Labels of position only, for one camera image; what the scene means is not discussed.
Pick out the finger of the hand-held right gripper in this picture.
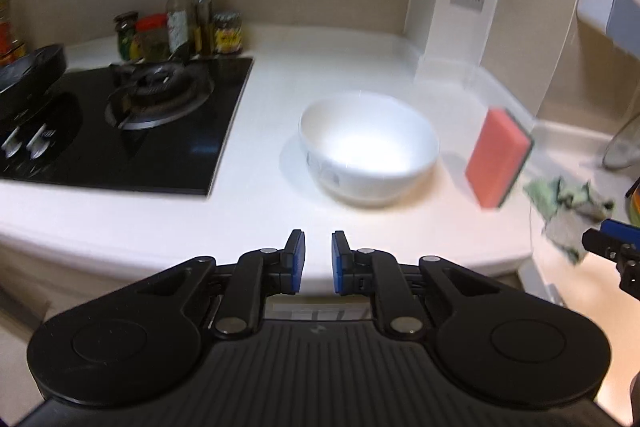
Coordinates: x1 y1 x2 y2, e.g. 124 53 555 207
581 219 640 259
617 256 640 295

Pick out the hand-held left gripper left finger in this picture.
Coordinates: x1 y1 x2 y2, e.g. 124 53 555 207
137 230 306 339

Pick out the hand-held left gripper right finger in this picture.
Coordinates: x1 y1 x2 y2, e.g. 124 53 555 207
331 230 501 340

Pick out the white bowl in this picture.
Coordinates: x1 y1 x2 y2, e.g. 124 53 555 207
298 90 441 208

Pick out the pink sponge with green scourer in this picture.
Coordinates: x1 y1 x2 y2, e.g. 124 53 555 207
465 107 535 210

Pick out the orange object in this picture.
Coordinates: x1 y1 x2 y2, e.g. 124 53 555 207
625 179 640 228

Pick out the green cloth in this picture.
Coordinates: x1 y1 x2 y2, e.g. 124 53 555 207
522 177 616 265

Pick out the black glass gas stove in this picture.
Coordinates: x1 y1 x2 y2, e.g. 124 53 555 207
0 57 255 196

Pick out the black burner grate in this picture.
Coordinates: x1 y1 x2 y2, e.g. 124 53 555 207
105 59 216 130

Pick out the yellow label jar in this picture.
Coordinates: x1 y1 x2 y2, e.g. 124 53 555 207
212 10 244 55

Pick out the red lid jar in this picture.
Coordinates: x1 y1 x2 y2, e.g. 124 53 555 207
135 14 171 62

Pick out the yellow cap clear bottle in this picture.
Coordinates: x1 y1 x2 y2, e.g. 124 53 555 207
166 0 195 55

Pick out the dark lid jar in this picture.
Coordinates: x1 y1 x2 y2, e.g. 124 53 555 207
113 12 141 62

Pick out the silver stove knob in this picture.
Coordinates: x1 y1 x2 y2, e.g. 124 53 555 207
1 127 22 158
26 124 54 160

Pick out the black pan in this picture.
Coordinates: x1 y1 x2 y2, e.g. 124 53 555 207
0 44 68 94

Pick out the red label bottle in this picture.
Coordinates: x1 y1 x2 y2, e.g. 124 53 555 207
0 4 27 65

